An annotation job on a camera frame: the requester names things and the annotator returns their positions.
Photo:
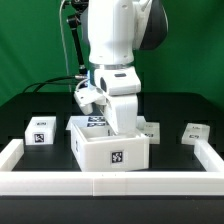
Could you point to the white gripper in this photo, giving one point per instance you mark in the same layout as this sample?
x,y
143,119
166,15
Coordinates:
x,y
120,88

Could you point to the white cabinet door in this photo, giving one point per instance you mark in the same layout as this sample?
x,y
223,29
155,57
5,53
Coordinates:
x,y
195,132
151,130

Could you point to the white cabinet body box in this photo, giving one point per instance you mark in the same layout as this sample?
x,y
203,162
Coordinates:
x,y
96,149

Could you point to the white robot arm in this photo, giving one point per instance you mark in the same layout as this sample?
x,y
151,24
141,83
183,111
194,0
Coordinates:
x,y
114,30

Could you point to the white cabinet top block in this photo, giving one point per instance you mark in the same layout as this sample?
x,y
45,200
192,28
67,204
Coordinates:
x,y
41,131

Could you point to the white base marker plate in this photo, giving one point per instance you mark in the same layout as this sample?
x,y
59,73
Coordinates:
x,y
91,121

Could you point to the white U-shaped fence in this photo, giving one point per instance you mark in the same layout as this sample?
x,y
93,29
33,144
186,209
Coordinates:
x,y
210,182

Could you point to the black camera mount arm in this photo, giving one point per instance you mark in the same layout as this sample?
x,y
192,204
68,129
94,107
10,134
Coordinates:
x,y
74,21

